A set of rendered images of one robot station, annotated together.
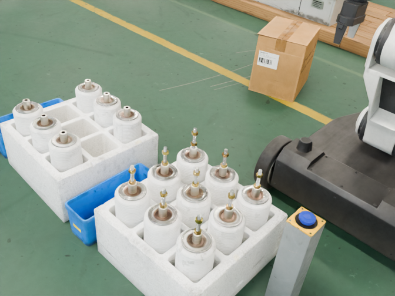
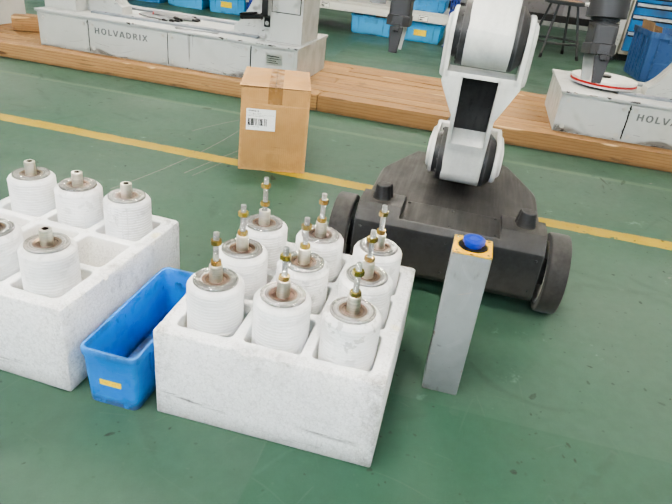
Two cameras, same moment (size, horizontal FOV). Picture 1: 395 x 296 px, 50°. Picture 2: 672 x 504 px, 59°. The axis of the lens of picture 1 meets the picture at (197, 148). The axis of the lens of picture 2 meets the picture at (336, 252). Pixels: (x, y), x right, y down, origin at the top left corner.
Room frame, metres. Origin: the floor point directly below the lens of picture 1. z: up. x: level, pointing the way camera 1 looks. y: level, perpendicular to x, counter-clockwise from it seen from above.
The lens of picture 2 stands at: (0.01, 0.40, 0.78)
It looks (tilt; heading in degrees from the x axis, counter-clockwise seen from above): 28 degrees down; 331
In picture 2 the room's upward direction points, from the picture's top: 7 degrees clockwise
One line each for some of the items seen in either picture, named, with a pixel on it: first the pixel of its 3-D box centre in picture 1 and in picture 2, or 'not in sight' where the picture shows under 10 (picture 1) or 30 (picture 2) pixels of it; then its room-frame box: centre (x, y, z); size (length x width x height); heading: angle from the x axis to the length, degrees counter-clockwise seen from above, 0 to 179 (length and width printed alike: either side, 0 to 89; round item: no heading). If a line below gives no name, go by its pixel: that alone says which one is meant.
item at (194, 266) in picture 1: (194, 264); (346, 355); (0.68, -0.02, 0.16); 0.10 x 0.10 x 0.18
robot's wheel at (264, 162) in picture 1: (275, 162); (343, 230); (1.21, -0.29, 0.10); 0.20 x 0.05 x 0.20; 140
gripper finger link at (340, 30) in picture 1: (338, 34); (394, 39); (1.28, -0.40, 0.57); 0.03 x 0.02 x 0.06; 52
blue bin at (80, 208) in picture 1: (115, 202); (152, 333); (0.97, 0.25, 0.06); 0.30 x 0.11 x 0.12; 140
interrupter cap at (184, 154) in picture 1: (193, 155); (264, 223); (1.01, 0.01, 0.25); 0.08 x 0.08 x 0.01
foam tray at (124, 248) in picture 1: (190, 233); (297, 333); (0.85, 0.00, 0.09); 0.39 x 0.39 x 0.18; 50
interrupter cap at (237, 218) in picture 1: (227, 216); (367, 275); (0.77, -0.09, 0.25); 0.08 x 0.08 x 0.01
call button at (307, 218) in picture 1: (307, 219); (473, 243); (0.72, -0.27, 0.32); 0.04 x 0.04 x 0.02
